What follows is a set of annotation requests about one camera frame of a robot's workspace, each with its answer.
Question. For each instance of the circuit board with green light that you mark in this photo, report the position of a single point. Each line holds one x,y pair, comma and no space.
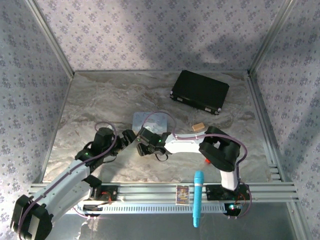
235,206

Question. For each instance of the aluminium rail frame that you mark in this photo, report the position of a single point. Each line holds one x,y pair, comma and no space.
155,192

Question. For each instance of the colourful picture card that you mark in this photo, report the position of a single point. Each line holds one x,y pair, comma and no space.
182,195

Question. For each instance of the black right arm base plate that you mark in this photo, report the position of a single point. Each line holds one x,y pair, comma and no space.
215,193

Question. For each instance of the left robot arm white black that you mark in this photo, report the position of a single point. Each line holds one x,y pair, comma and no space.
60,190

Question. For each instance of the red plastic block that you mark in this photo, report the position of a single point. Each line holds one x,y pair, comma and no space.
207,160

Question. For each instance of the black hard case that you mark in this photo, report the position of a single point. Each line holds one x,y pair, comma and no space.
200,91

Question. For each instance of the aluminium corner post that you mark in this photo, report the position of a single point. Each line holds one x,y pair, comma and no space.
50,37
271,37

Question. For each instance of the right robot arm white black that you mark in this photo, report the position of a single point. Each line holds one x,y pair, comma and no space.
220,150

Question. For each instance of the pastel cartoon tin box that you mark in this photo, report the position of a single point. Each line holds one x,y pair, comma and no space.
155,121

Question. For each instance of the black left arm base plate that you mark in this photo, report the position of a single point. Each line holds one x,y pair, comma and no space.
107,193

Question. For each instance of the blue toy microphone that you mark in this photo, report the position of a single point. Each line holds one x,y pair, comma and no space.
197,197

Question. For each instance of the small wooden block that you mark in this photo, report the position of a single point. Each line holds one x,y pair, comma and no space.
198,126

